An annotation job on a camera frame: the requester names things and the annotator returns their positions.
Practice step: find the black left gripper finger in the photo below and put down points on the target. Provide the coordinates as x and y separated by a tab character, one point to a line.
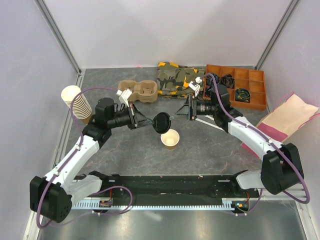
143	123
141	119

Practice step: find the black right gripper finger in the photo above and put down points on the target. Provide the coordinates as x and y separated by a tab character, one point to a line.
184	111
179	117

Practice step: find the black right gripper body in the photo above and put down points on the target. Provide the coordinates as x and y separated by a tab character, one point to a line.
192	107

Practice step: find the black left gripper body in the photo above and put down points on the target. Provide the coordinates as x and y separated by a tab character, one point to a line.
133	122

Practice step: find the brown paper coffee cup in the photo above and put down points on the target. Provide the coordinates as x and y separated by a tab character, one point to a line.
170	139

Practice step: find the black plastic cup lid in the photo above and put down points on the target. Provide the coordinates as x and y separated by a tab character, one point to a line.
161	122

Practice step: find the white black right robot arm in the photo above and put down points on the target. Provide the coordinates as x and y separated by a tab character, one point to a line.
281	164

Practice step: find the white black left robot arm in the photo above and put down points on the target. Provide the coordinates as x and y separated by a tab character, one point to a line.
53	195

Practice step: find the white wrapped straw right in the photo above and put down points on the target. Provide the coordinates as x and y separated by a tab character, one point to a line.
209	117

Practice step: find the white wrapped straw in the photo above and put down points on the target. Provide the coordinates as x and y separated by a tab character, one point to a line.
207	123
209	117

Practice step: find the brown pulp cup carrier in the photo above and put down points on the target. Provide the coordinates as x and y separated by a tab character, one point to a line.
145	91

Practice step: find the white wrapped straw left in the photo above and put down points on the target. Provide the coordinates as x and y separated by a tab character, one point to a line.
207	123

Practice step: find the dark blue rolled tie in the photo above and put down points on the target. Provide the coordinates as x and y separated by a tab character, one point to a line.
210	83

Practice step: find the camouflage folded cloth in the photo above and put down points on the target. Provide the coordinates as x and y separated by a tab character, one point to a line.
173	79

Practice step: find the dark patterned rolled tie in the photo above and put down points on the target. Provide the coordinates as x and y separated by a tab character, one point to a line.
228	81

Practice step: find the yellow blue rolled tie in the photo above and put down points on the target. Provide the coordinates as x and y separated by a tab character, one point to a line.
242	95

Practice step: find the stack of paper cups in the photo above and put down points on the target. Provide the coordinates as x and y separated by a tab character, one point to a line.
76	101

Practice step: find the orange wooden divided tray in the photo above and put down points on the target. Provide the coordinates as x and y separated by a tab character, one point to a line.
250	79

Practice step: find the beige pink paper bag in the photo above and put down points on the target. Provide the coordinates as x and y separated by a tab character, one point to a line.
289	114

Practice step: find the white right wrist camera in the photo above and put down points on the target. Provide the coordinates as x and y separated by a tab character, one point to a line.
195	85

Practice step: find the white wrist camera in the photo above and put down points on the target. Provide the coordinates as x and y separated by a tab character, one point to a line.
195	85
123	96

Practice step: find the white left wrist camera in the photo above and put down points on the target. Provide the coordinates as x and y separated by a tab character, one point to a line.
123	96

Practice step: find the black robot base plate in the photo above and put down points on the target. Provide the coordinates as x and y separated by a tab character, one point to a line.
171	189

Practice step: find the slotted grey cable duct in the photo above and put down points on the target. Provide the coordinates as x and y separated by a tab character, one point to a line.
101	204

